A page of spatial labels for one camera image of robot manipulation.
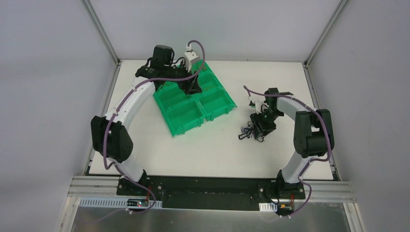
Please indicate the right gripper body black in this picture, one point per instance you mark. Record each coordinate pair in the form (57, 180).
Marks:
(262, 124)

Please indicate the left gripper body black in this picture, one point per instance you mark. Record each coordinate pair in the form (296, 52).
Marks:
(191, 79)

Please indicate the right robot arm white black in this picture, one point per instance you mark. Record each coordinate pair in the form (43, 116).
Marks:
(313, 138)

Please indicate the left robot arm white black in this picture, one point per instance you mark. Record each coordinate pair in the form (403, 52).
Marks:
(109, 132)

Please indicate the green compartment bin tray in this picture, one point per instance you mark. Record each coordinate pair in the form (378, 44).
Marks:
(183, 112)

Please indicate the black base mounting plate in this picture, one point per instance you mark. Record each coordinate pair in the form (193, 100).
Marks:
(212, 193)

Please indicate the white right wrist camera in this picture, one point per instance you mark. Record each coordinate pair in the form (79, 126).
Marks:
(255, 104)

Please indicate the white small cable duct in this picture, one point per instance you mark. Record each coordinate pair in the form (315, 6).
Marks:
(268, 207)

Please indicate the white slotted cable duct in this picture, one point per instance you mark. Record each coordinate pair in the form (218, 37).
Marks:
(131, 203)

